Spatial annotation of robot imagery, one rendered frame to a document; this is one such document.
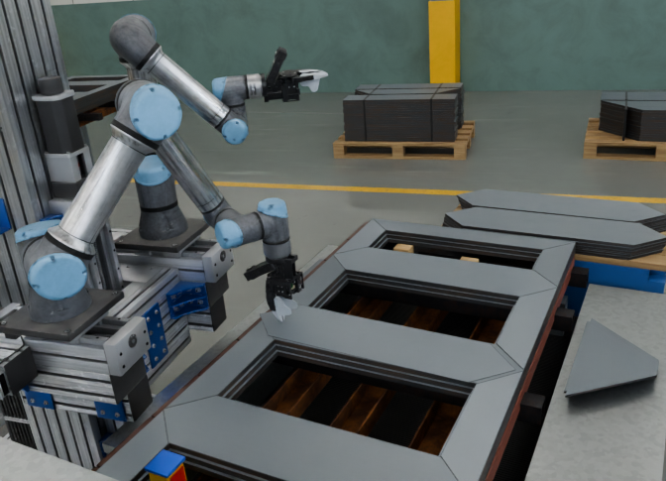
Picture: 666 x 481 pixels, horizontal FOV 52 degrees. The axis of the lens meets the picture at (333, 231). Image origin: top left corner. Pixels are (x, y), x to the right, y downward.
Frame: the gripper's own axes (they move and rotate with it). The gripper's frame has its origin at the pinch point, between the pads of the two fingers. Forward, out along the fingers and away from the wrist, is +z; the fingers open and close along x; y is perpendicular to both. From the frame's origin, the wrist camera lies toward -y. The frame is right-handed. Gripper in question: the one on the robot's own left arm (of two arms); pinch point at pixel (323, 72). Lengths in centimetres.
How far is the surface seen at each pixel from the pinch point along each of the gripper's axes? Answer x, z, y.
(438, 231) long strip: 8, 37, 60
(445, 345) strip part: 79, 18, 50
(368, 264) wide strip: 27, 8, 57
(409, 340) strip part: 74, 10, 51
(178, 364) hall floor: -51, -75, 154
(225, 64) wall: -722, -56, 206
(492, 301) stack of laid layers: 56, 39, 56
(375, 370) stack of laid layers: 82, -1, 52
